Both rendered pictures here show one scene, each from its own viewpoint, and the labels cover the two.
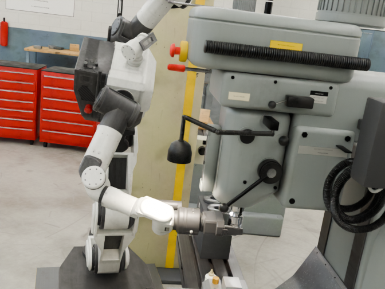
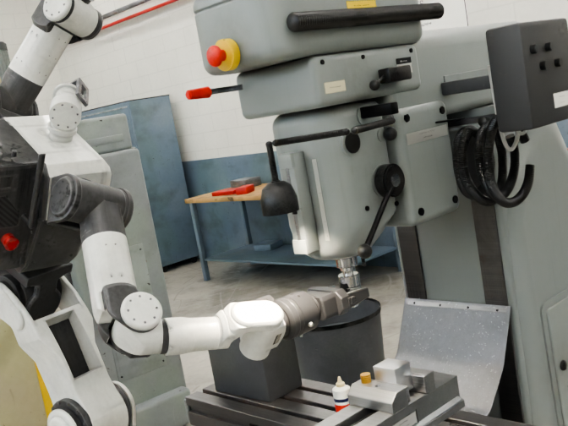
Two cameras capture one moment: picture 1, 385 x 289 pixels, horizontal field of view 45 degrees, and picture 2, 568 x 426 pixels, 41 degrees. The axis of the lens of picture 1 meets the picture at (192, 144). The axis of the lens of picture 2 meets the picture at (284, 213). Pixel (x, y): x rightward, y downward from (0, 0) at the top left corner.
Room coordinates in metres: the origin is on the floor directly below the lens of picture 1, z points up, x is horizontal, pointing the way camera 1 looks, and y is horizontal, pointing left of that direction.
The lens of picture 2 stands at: (0.09, 0.86, 1.65)
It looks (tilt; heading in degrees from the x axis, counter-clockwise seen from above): 8 degrees down; 326
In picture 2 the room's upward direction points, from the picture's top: 10 degrees counter-clockwise
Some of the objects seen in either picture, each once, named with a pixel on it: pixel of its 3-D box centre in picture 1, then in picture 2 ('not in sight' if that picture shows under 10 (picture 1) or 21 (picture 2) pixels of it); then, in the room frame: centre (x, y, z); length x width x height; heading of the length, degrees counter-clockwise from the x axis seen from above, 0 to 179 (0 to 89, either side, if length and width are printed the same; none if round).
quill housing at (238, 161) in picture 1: (247, 153); (334, 180); (1.39, -0.17, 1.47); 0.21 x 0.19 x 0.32; 8
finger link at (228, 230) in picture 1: (233, 231); (359, 296); (1.36, -0.16, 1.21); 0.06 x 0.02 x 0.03; 94
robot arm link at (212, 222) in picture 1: (204, 222); (311, 308); (1.41, -0.07, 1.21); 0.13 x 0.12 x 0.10; 4
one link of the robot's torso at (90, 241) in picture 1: (106, 253); not in sight; (2.06, 0.36, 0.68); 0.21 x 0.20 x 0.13; 17
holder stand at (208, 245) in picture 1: (212, 225); (251, 352); (1.80, -0.13, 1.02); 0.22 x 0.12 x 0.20; 9
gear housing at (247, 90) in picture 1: (270, 88); (330, 81); (1.39, -0.21, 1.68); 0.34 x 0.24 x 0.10; 98
